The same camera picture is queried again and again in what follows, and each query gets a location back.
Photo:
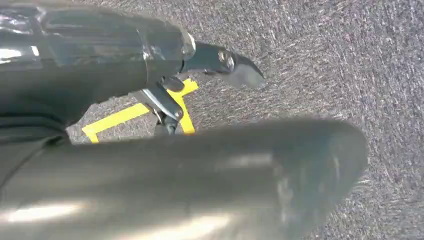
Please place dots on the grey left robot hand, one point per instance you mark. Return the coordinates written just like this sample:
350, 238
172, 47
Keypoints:
165, 185

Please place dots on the yellow floor tape rectangle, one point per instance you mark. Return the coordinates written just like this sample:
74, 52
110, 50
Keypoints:
116, 117

